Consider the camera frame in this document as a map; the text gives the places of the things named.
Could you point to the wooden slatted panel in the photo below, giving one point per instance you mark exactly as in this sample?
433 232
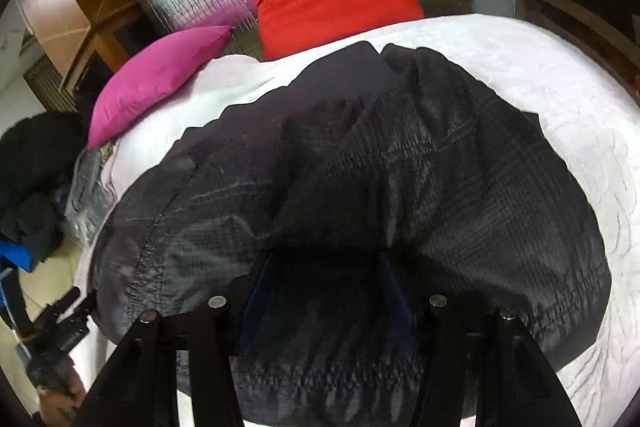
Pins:
50 82

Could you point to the grey zippered cloth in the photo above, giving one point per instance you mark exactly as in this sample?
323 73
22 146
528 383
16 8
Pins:
90 197

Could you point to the wooden cabinet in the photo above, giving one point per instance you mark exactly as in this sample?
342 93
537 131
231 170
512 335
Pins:
75 7

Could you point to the dark grey checked jacket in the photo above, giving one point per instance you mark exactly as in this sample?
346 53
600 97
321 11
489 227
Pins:
425 167

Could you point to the blue garment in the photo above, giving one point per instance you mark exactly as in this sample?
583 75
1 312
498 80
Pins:
12 254

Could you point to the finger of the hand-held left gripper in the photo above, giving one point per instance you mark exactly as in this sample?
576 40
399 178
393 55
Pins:
75 304

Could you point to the magenta pillow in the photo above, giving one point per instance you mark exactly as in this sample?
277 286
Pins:
155 77

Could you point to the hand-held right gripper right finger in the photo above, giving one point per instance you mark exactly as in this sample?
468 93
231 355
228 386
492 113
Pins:
397 302

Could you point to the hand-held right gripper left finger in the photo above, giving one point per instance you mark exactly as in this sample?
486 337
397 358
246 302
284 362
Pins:
257 302

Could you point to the black garment pile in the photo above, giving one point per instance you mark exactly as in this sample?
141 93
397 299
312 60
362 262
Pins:
35 177

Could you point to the white textured bed blanket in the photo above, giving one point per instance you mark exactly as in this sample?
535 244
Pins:
575 77

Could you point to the person's left hand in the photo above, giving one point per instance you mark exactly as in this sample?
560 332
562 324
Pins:
62 407

